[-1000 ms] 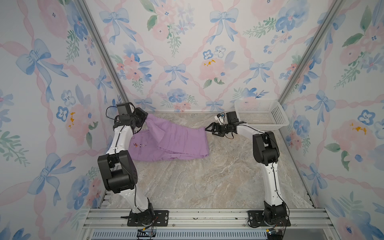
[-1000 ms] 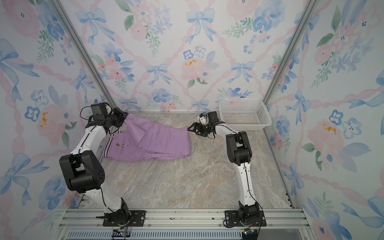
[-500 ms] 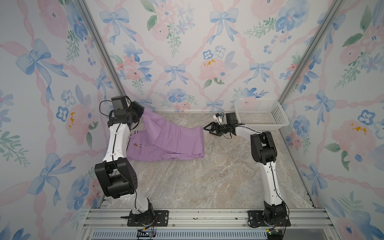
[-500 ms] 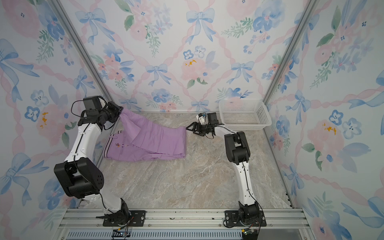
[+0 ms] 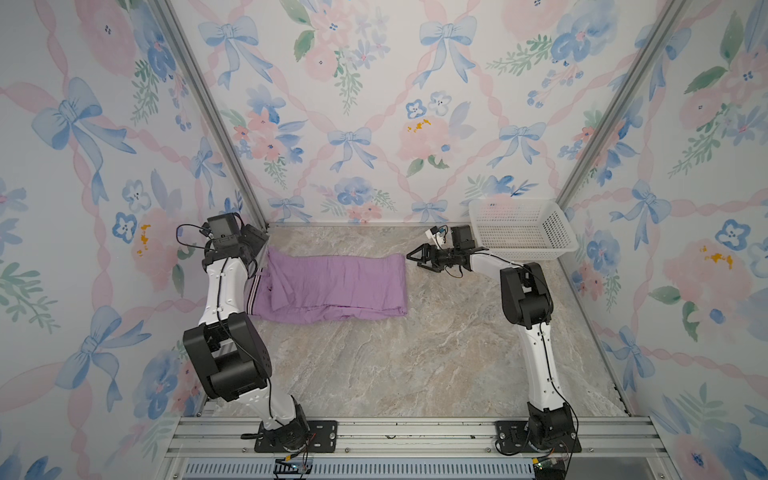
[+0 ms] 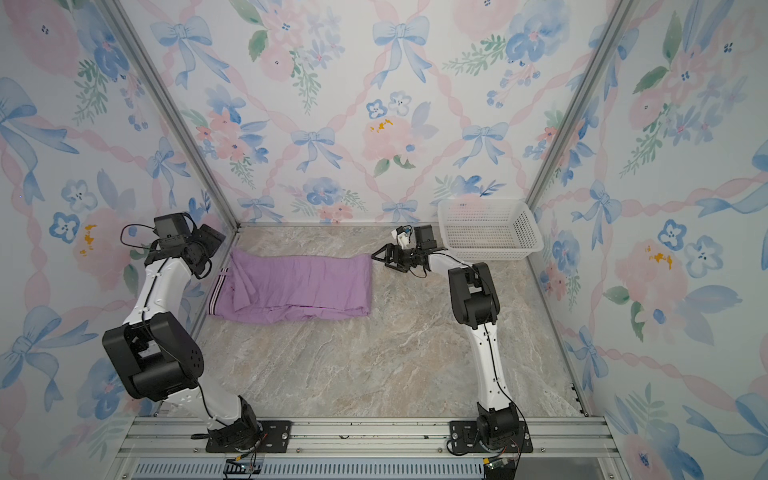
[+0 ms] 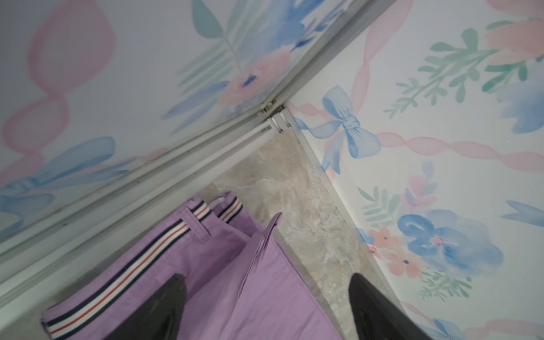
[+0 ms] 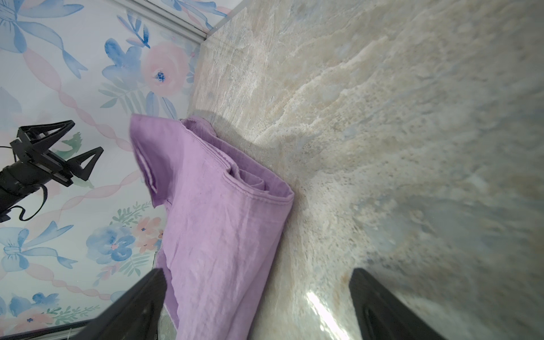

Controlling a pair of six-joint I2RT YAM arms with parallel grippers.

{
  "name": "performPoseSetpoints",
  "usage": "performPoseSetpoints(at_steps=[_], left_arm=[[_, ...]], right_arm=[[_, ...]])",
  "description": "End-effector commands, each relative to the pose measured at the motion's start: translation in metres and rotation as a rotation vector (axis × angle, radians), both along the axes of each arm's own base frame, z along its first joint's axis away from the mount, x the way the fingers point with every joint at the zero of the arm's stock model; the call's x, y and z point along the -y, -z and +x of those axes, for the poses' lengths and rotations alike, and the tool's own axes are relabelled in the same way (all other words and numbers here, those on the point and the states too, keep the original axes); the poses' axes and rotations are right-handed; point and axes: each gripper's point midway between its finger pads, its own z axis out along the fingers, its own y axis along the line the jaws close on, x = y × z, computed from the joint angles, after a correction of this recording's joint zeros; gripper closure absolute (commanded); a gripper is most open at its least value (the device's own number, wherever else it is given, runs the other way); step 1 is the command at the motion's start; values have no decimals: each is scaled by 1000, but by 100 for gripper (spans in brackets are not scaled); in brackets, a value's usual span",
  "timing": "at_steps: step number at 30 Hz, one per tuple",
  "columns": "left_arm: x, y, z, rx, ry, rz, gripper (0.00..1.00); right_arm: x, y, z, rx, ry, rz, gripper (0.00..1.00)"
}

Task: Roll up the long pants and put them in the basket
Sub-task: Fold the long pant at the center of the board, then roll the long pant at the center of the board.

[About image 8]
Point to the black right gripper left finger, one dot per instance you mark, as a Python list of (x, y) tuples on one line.
[(134, 316)]

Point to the left aluminium corner post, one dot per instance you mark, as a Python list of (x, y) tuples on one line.
[(163, 18)]

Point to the purple long pants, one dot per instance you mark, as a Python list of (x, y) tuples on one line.
[(225, 218)]

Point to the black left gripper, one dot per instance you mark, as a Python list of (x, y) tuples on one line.
[(36, 165)]

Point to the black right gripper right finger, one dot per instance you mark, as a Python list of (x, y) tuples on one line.
[(381, 315)]

